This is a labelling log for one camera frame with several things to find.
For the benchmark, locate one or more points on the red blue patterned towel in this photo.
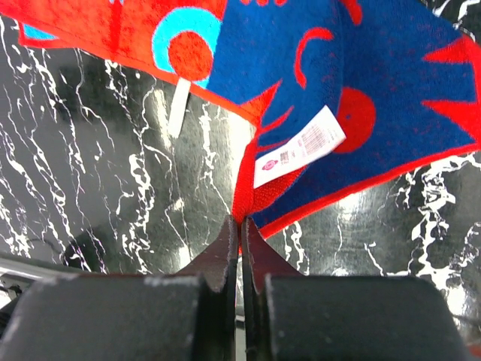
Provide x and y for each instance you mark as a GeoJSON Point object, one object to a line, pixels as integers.
{"type": "Point", "coordinates": [344, 95]}

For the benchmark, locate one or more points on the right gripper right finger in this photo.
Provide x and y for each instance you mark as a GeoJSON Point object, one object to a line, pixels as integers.
{"type": "Point", "coordinates": [291, 316]}

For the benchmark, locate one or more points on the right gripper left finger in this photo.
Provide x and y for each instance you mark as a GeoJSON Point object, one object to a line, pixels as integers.
{"type": "Point", "coordinates": [189, 315]}

